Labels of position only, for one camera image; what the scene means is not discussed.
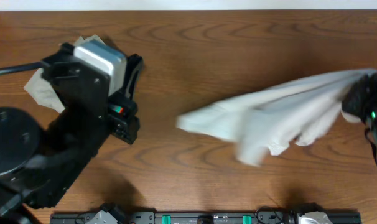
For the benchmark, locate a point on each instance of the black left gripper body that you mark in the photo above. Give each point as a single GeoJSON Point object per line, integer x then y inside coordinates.
{"type": "Point", "coordinates": [112, 116]}

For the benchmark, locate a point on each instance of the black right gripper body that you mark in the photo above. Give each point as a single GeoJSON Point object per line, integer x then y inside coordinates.
{"type": "Point", "coordinates": [364, 99]}

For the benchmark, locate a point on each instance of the white t-shirt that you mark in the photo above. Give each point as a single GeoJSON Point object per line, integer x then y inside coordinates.
{"type": "Point", "coordinates": [266, 121]}

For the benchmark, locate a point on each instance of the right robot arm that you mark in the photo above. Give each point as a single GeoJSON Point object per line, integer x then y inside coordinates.
{"type": "Point", "coordinates": [371, 136]}

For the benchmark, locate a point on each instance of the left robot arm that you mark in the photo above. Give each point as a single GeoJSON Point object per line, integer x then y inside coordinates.
{"type": "Point", "coordinates": [37, 165]}

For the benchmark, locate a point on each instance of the folded khaki shorts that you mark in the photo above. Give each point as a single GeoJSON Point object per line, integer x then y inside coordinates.
{"type": "Point", "coordinates": [77, 84]}

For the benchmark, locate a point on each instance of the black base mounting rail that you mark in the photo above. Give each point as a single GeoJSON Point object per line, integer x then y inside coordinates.
{"type": "Point", "coordinates": [309, 213]}

